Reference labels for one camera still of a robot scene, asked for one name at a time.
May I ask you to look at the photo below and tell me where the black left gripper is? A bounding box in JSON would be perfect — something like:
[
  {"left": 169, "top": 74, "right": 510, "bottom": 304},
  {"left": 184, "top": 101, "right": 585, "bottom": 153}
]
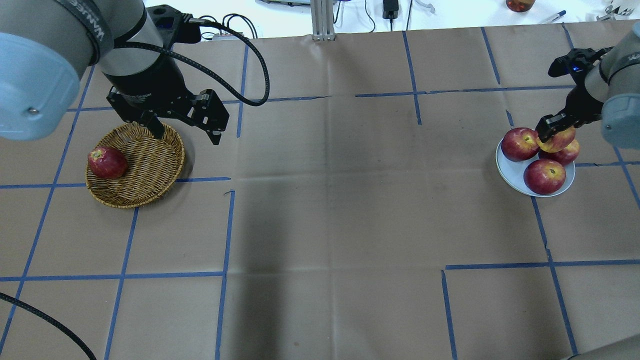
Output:
[{"left": 106, "top": 60, "right": 230, "bottom": 146}]

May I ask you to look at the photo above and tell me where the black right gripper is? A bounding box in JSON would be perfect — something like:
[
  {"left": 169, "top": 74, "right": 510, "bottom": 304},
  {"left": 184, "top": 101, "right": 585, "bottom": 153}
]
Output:
[{"left": 535, "top": 85, "right": 604, "bottom": 143}]

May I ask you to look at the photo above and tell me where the yellow-red apple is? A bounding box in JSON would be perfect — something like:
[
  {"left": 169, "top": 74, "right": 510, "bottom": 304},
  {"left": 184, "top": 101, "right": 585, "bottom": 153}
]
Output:
[{"left": 535, "top": 126, "right": 576, "bottom": 153}]

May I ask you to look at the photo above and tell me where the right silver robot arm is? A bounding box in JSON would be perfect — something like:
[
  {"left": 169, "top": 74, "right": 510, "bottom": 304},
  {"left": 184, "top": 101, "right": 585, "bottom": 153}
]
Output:
[{"left": 535, "top": 23, "right": 640, "bottom": 150}]

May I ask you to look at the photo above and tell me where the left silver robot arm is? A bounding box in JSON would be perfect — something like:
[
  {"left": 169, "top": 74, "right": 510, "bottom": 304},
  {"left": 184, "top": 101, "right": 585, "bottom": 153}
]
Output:
[{"left": 0, "top": 0, "right": 229, "bottom": 145}]

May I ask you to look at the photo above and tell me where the red plate apple back-left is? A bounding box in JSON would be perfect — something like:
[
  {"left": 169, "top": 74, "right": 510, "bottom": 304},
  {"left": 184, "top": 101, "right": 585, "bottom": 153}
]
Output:
[{"left": 499, "top": 127, "right": 540, "bottom": 162}]

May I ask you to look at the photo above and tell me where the red plate apple back-right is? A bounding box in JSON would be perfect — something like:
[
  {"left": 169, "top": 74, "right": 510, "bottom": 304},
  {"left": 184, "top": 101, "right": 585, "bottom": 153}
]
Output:
[{"left": 538, "top": 139, "right": 581, "bottom": 166}]

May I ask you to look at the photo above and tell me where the red plate apple front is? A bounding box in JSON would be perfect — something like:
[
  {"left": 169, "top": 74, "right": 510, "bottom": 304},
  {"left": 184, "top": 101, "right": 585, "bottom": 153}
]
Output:
[{"left": 523, "top": 158, "right": 567, "bottom": 196}]

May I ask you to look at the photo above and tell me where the round wicker basket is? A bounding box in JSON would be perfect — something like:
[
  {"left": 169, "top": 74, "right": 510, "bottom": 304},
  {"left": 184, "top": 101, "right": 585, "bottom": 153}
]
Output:
[{"left": 85, "top": 123, "right": 186, "bottom": 208}]

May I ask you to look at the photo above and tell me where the white round plate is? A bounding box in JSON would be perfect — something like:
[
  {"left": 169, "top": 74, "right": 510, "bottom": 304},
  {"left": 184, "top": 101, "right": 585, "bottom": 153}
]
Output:
[{"left": 494, "top": 141, "right": 576, "bottom": 198}]

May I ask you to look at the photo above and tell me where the dark red basket apple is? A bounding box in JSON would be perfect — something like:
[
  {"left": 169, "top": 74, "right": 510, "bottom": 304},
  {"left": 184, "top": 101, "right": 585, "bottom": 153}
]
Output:
[{"left": 87, "top": 146, "right": 129, "bottom": 179}]

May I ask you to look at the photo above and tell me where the silver usb hub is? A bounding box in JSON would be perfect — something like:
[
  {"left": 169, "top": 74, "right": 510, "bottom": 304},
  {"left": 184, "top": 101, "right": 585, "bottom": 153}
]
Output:
[{"left": 210, "top": 32, "right": 240, "bottom": 41}]

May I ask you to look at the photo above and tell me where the black power adapter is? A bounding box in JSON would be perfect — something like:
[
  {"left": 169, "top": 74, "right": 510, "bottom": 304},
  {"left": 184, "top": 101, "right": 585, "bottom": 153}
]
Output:
[{"left": 382, "top": 0, "right": 400, "bottom": 20}]

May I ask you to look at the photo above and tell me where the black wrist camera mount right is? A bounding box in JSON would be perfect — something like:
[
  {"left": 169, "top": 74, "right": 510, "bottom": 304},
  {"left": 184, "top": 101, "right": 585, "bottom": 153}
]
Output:
[{"left": 547, "top": 47, "right": 614, "bottom": 85}]

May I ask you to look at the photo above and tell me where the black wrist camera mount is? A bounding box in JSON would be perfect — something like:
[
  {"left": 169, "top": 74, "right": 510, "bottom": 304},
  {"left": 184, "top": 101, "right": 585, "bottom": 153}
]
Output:
[
  {"left": 146, "top": 4, "right": 202, "bottom": 49},
  {"left": 547, "top": 47, "right": 614, "bottom": 85}
]

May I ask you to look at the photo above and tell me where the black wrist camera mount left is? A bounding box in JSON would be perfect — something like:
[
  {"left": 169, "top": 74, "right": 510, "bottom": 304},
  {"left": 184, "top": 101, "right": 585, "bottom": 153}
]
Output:
[{"left": 146, "top": 4, "right": 202, "bottom": 49}]

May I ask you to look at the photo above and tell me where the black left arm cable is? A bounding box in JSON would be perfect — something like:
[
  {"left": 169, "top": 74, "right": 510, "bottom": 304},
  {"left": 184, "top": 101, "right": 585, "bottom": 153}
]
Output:
[{"left": 112, "top": 15, "right": 271, "bottom": 107}]

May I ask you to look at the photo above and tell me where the aluminium frame post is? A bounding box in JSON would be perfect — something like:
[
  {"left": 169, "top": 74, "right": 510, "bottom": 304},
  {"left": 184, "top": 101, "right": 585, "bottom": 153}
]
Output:
[{"left": 310, "top": 0, "right": 336, "bottom": 41}]

